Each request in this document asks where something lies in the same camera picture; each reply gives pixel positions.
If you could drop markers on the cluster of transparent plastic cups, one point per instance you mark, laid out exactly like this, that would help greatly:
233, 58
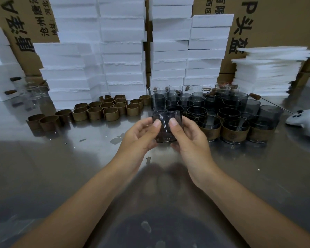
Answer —
157, 101

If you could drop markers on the white game controller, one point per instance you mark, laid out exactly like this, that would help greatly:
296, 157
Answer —
307, 122

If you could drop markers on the person's right forearm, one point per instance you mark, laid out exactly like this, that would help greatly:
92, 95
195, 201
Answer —
258, 216

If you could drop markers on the stack of thin foam sheets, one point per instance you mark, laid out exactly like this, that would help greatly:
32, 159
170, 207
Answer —
266, 72

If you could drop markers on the person's right hand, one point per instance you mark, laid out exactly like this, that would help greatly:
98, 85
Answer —
196, 157

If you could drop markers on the large printed cardboard box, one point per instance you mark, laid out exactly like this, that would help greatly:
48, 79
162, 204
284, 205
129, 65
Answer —
281, 20

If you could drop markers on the person's left hand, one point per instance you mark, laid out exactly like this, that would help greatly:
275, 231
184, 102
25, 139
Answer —
134, 147

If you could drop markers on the brown cork stick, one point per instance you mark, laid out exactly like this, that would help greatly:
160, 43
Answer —
10, 92
15, 79

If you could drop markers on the bunch of clear plastic cups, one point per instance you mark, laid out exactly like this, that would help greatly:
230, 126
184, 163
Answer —
36, 92

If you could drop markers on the smoky transparent plastic cup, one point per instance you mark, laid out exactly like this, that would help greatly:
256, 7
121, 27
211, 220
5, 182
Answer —
209, 120
189, 116
174, 107
197, 110
230, 112
165, 129
235, 122
261, 121

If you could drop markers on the tall stack white foam blocks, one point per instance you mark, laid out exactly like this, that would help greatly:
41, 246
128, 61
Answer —
116, 56

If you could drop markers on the person's left forearm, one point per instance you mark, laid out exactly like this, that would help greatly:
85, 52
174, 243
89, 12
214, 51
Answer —
67, 211

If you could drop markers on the stepped stack white foam blocks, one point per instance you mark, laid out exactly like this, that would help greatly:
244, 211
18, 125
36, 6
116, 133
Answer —
168, 56

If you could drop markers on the group of brown sleeve rings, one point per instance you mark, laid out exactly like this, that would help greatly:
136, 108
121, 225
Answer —
111, 113

